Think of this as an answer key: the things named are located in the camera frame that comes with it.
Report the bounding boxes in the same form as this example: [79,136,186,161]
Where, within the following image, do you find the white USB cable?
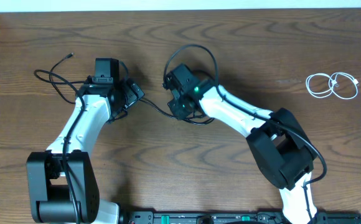
[305,72,360,100]

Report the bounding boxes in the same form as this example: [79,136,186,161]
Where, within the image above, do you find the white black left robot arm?
[26,78,144,223]

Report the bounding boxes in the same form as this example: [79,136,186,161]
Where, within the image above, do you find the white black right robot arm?
[163,70,326,223]

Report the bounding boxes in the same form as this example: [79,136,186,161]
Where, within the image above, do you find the black right camera cable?
[162,44,328,218]

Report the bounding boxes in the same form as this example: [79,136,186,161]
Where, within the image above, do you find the black camera cable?
[33,68,90,224]
[162,44,328,218]

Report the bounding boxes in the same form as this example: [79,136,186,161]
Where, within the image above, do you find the black left camera cable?
[33,68,90,224]

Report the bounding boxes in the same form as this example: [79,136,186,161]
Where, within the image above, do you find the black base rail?
[118,211,361,224]

